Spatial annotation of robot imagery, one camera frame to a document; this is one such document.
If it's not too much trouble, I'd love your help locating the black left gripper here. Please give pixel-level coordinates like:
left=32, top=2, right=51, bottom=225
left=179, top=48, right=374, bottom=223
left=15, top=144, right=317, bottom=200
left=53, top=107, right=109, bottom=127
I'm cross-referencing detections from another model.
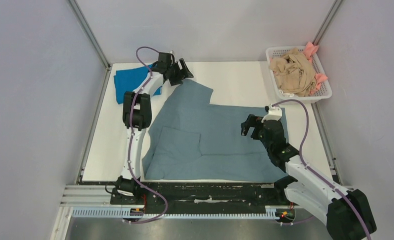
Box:
left=168, top=59, right=194, bottom=87

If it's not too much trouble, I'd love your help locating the grey blue t shirt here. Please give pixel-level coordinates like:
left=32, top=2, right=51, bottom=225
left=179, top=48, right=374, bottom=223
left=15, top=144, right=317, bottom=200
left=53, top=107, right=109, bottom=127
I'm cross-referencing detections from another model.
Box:
left=142, top=79, right=286, bottom=183

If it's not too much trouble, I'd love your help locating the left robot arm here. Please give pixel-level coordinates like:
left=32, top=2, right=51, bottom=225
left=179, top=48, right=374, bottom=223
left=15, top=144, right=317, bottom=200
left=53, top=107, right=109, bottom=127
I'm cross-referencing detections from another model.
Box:
left=110, top=52, right=193, bottom=205

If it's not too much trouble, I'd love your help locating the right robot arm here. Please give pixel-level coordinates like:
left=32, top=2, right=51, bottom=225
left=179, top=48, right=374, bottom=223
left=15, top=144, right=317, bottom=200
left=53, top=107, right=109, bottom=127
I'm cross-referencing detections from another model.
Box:
left=241, top=114, right=377, bottom=240

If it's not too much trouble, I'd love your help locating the folded bright blue t shirt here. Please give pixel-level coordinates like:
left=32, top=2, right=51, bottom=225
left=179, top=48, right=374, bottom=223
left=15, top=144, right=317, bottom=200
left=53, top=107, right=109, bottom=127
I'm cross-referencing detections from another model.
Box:
left=114, top=66, right=148, bottom=105

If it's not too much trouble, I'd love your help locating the beige t shirt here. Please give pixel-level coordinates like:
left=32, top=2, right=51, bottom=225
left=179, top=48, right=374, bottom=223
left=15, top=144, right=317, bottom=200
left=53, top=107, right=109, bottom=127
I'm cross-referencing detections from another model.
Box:
left=269, top=47, right=316, bottom=97

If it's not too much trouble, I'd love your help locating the pink t shirt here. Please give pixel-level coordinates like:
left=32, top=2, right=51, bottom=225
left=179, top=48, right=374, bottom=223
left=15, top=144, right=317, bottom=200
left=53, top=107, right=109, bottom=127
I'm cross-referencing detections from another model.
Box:
left=303, top=41, right=329, bottom=96

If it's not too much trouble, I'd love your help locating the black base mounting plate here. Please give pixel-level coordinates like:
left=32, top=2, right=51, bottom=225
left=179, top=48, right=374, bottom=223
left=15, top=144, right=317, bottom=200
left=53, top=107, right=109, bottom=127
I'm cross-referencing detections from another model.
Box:
left=77, top=180, right=341, bottom=216

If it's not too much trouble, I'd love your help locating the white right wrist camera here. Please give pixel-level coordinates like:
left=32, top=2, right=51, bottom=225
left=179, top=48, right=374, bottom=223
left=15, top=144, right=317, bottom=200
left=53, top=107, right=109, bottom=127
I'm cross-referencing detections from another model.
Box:
left=261, top=105, right=283, bottom=123

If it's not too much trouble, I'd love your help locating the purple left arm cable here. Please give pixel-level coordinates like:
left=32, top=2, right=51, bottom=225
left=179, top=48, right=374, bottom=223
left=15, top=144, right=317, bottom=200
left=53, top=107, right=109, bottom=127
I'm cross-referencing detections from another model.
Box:
left=122, top=46, right=169, bottom=225

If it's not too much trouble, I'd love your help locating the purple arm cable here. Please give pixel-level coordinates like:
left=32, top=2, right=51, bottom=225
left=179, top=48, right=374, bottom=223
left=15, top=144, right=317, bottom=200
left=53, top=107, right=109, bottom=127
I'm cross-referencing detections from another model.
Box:
left=122, top=46, right=169, bottom=225
left=271, top=98, right=373, bottom=240

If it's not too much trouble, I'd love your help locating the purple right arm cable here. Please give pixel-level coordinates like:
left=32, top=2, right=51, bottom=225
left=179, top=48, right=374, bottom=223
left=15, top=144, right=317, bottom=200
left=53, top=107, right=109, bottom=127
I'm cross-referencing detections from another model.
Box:
left=271, top=98, right=373, bottom=240

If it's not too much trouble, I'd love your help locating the left aluminium frame post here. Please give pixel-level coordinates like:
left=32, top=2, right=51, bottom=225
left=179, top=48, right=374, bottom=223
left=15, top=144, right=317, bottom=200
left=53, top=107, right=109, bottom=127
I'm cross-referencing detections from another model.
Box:
left=67, top=0, right=111, bottom=70

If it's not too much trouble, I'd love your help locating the aluminium frame post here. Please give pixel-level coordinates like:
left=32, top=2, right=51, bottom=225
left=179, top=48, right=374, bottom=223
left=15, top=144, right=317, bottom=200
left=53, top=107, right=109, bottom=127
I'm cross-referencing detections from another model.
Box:
left=313, top=0, right=344, bottom=46
left=67, top=0, right=111, bottom=70

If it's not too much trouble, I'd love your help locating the right aluminium frame post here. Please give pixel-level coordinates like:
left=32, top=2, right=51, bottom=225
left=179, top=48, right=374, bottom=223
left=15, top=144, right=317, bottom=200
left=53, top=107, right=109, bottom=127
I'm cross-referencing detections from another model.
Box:
left=313, top=0, right=344, bottom=46

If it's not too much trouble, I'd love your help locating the white slotted cable duct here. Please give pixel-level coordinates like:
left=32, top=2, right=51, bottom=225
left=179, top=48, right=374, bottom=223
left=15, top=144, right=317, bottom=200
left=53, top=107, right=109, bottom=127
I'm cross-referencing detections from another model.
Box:
left=71, top=206, right=283, bottom=221

